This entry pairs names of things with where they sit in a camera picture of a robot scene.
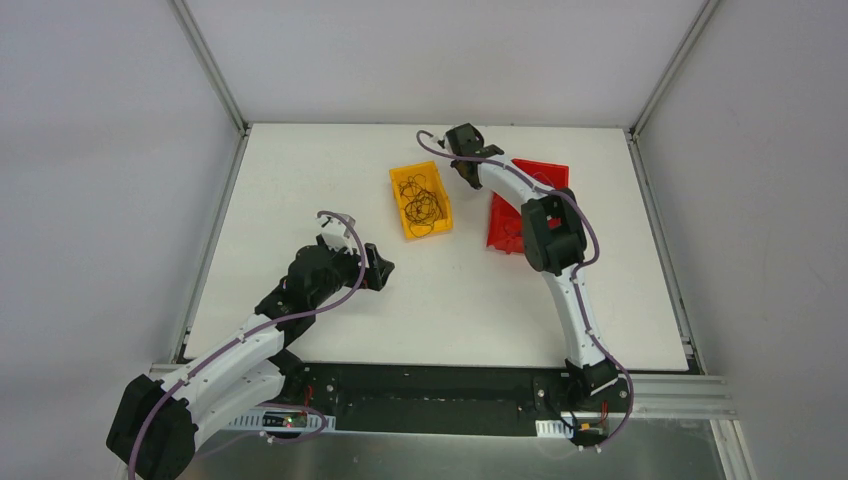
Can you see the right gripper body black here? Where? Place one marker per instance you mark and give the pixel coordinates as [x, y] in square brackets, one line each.
[481, 153]

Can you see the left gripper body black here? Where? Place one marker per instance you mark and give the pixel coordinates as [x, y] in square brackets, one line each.
[369, 266]

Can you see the red plastic bin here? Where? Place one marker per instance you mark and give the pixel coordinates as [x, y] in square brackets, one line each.
[504, 231]

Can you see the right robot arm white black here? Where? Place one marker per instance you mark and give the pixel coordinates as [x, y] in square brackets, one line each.
[555, 241]

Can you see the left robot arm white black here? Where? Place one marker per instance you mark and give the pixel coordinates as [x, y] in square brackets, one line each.
[160, 424]

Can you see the yellow plastic bin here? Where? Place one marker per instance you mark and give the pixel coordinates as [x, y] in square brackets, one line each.
[422, 201]

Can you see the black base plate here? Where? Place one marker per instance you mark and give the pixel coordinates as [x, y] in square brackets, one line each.
[445, 400]

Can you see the left white slotted cable duct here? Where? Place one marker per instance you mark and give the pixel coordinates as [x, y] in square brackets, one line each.
[280, 421]

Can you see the white slotted cable duct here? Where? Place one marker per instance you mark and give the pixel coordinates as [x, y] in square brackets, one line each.
[553, 429]
[280, 421]

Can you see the right white slotted cable duct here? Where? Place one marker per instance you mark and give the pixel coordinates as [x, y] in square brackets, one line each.
[553, 429]

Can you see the aluminium frame rail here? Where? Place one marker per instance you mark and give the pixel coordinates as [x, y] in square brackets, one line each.
[670, 396]

